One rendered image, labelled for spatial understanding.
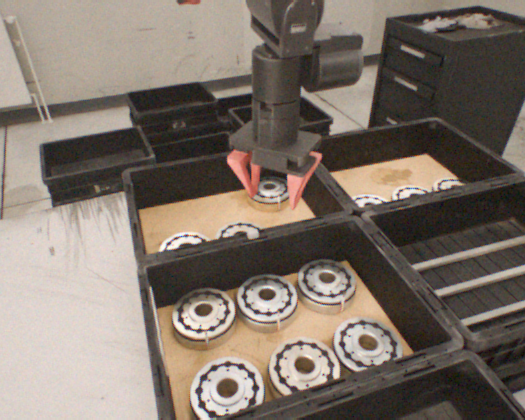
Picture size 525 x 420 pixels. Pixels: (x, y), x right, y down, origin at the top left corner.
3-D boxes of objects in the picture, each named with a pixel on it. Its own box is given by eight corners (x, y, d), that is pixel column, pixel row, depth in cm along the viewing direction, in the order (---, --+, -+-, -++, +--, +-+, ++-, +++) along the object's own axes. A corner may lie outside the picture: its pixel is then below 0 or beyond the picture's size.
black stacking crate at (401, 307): (177, 492, 53) (164, 451, 46) (149, 312, 75) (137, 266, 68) (444, 393, 63) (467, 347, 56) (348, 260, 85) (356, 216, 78)
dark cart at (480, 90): (407, 214, 229) (454, 41, 173) (359, 174, 261) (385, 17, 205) (489, 188, 249) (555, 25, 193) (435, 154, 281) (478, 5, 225)
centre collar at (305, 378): (294, 387, 58) (295, 385, 58) (282, 357, 62) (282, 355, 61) (327, 376, 59) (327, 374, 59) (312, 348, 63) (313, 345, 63)
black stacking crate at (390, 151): (349, 259, 85) (357, 214, 78) (293, 183, 107) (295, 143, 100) (507, 219, 95) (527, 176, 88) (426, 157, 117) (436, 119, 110)
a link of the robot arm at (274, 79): (243, 37, 47) (264, 51, 43) (298, 31, 49) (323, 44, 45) (244, 98, 51) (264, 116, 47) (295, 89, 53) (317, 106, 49)
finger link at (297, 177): (272, 186, 62) (274, 128, 56) (318, 199, 59) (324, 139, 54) (250, 211, 57) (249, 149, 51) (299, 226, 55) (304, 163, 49)
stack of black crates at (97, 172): (77, 271, 175) (41, 180, 147) (70, 229, 196) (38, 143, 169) (172, 245, 188) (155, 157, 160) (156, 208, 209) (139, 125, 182)
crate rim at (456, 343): (165, 460, 47) (162, 450, 45) (138, 273, 69) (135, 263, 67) (465, 356, 57) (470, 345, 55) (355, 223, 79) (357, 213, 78)
